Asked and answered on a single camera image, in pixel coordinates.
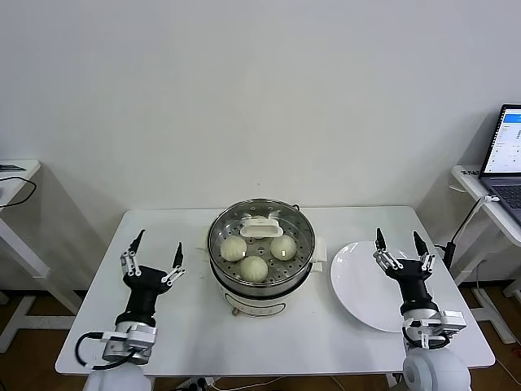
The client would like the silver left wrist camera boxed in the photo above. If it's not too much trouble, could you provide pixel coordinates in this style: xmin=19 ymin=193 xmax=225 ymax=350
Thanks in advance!
xmin=101 ymin=321 xmax=159 ymax=364

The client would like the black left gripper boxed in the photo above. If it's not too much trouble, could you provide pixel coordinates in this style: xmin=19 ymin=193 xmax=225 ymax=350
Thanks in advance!
xmin=116 ymin=229 xmax=189 ymax=326

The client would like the white power strip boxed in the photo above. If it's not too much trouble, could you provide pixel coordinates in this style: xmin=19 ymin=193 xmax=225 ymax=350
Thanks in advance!
xmin=181 ymin=377 xmax=216 ymax=391

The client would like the perforated steel steamer basket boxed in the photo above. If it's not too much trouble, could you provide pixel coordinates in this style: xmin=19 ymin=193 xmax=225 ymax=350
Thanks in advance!
xmin=207 ymin=199 xmax=317 ymax=295

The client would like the white laptop side table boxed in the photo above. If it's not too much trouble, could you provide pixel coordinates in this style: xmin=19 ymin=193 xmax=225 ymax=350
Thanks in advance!
xmin=450 ymin=164 xmax=521 ymax=344

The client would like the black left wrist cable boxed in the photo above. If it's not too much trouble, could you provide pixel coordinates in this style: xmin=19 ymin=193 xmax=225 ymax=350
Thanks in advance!
xmin=76 ymin=332 xmax=138 ymax=371

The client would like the open grey laptop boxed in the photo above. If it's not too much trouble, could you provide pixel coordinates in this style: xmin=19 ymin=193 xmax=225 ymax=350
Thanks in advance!
xmin=479 ymin=103 xmax=521 ymax=227

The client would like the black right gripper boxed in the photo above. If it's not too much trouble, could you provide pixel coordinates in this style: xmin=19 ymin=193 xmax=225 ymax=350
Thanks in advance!
xmin=373 ymin=227 xmax=436 ymax=314

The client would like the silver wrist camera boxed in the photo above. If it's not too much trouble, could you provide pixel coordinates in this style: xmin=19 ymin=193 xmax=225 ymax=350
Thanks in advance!
xmin=440 ymin=310 xmax=468 ymax=334
xmin=101 ymin=321 xmax=159 ymax=364

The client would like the round glass pot lid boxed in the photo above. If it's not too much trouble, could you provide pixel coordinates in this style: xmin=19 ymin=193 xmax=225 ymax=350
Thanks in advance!
xmin=207 ymin=198 xmax=317 ymax=283

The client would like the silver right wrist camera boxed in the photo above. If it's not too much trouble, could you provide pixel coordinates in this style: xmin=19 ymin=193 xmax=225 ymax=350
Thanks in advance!
xmin=440 ymin=310 xmax=468 ymax=334

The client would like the thin black cable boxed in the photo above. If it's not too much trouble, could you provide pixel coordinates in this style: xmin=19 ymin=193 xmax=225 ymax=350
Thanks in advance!
xmin=0 ymin=174 xmax=37 ymax=209

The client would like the white round plate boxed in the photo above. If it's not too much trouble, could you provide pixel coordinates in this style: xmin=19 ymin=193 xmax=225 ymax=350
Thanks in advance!
xmin=329 ymin=240 xmax=436 ymax=334

